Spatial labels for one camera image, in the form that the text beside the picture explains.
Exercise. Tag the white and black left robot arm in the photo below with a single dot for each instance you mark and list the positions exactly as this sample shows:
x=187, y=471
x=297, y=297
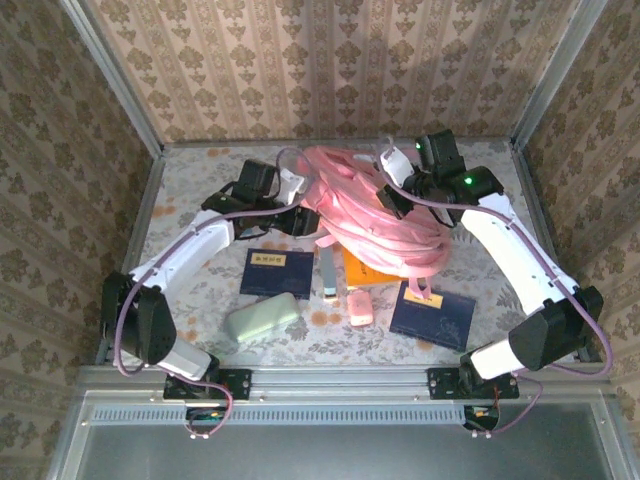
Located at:
x=190, y=250

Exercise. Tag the floral patterned tablecloth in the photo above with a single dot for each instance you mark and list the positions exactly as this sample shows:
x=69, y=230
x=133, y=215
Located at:
x=350, y=345

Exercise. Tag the pale green pencil case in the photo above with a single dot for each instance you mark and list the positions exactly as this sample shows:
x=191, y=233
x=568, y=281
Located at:
x=260, y=317

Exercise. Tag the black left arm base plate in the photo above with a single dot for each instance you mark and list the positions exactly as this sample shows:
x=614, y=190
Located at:
x=240, y=385

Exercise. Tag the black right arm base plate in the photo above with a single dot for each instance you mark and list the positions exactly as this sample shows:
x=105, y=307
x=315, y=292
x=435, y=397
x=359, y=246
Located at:
x=440, y=382

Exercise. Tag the pink eraser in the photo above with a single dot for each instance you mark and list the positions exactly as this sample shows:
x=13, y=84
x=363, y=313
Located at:
x=360, y=310

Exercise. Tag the yellow paperback book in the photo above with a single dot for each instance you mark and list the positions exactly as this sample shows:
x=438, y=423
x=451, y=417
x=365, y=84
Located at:
x=360, y=272

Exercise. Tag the navy book with yellow label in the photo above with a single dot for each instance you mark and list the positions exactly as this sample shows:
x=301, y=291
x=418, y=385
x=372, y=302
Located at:
x=435, y=322
x=275, y=280

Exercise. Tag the grey stapler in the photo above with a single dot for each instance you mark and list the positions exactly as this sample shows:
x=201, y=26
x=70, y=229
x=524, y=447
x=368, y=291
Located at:
x=328, y=275

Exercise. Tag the aluminium frame post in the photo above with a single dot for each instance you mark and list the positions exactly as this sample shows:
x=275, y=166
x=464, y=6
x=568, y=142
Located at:
x=556, y=75
x=116, y=75

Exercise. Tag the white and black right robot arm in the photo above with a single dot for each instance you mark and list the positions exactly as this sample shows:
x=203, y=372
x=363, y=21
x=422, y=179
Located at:
x=505, y=250

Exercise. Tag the aluminium mounting rail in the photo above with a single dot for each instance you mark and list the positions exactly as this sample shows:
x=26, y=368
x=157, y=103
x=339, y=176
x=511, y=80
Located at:
x=340, y=380

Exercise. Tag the aluminium side rail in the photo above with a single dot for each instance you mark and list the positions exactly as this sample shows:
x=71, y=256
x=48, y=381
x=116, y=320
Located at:
x=132, y=250
x=534, y=200

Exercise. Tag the pink school backpack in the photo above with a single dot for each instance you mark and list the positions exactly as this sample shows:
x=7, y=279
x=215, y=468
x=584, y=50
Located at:
x=380, y=235

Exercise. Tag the grey metal panel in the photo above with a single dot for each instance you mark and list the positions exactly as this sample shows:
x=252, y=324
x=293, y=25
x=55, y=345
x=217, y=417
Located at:
x=325, y=455

